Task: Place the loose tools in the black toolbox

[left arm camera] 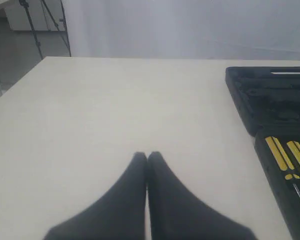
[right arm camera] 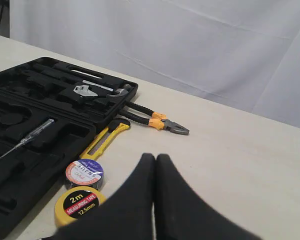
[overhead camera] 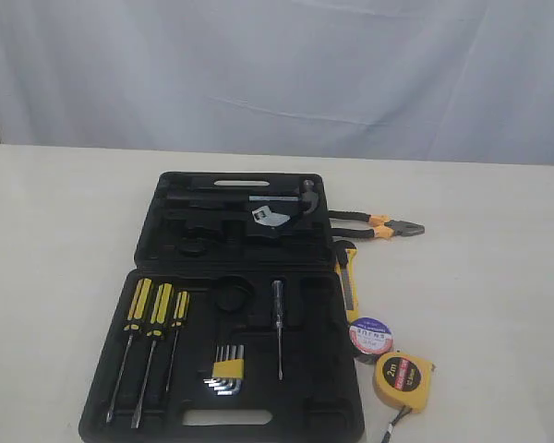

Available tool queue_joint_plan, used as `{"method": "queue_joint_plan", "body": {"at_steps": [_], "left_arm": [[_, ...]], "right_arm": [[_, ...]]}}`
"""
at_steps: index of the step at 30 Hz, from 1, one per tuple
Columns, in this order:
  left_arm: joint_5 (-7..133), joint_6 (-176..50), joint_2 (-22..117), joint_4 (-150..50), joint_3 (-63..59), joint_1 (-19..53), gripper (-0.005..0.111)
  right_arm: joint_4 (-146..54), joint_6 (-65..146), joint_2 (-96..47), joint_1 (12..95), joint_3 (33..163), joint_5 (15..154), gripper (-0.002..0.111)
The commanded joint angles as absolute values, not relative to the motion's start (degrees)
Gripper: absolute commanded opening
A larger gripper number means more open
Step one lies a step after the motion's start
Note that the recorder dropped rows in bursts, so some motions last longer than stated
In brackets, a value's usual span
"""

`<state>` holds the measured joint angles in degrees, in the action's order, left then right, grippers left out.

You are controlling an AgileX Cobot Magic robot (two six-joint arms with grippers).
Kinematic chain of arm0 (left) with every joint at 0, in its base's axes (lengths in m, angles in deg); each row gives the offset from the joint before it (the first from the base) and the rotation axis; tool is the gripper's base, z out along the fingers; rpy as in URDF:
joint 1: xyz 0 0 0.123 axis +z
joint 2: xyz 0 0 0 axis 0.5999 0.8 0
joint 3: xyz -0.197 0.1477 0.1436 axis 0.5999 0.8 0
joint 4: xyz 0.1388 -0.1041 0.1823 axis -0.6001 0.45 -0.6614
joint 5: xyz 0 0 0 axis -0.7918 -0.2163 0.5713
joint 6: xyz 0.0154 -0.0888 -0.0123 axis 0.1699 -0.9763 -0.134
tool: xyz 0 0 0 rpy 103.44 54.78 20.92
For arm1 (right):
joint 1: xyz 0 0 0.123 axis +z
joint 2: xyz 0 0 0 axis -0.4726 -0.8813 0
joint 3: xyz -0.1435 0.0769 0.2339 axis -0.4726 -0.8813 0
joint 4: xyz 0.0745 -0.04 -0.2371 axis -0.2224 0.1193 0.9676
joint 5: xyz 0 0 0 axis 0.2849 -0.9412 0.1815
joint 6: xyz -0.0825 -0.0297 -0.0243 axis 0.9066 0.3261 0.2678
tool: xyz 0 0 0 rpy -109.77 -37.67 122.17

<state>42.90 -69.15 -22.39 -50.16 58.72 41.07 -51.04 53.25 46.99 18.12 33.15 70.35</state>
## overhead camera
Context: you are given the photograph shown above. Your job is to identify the yellow utility knife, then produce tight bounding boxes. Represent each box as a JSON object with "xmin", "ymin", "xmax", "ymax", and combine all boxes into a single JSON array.
[{"xmin": 334, "ymin": 240, "xmax": 359, "ymax": 323}]

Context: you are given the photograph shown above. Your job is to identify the pliers black orange handles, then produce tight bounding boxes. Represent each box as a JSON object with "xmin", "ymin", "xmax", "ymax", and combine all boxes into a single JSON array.
[{"xmin": 329, "ymin": 210, "xmax": 426, "ymax": 240}]

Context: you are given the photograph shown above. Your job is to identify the black electrical tape roll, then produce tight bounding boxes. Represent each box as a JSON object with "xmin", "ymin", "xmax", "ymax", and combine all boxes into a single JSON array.
[{"xmin": 348, "ymin": 317, "xmax": 393, "ymax": 365}]

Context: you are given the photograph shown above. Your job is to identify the yellow tape measure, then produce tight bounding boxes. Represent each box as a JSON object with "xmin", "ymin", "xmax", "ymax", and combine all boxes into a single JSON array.
[{"xmin": 372, "ymin": 351, "xmax": 435, "ymax": 443}]

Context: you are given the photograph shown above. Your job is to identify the black plastic tool case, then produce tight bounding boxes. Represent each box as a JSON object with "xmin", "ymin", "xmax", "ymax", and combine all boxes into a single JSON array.
[{"xmin": 78, "ymin": 172, "xmax": 365, "ymax": 442}]

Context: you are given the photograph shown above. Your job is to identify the silver adjustable wrench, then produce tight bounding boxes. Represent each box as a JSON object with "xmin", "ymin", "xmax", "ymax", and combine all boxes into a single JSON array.
[{"xmin": 163, "ymin": 205, "xmax": 293, "ymax": 241}]

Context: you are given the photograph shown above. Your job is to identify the clear voltage tester screwdriver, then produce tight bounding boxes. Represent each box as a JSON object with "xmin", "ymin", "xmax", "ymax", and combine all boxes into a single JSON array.
[{"xmin": 271, "ymin": 280, "xmax": 283, "ymax": 380}]

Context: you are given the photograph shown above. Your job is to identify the small yellow black screwdriver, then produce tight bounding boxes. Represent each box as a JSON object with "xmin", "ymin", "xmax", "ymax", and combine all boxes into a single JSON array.
[{"xmin": 164, "ymin": 291, "xmax": 190, "ymax": 394}]

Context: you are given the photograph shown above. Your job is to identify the middle yellow black screwdriver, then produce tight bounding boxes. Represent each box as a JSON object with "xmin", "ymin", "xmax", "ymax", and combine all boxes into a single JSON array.
[{"xmin": 130, "ymin": 282, "xmax": 173, "ymax": 429}]

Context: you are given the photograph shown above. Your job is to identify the hex key set yellow holder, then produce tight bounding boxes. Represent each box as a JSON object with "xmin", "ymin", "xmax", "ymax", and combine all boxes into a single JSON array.
[{"xmin": 203, "ymin": 344, "xmax": 245, "ymax": 397}]

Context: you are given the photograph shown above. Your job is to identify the large yellow black screwdriver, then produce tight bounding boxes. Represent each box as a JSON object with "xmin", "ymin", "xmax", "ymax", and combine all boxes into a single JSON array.
[{"xmin": 105, "ymin": 278, "xmax": 152, "ymax": 425}]

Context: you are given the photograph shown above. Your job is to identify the white backdrop curtain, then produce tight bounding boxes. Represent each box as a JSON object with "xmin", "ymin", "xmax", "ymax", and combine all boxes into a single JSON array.
[{"xmin": 0, "ymin": 1, "xmax": 554, "ymax": 165}]

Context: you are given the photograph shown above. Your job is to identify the claw hammer black handle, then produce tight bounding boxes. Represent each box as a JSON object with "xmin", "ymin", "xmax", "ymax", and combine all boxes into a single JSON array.
[{"xmin": 166, "ymin": 180, "xmax": 319, "ymax": 214}]

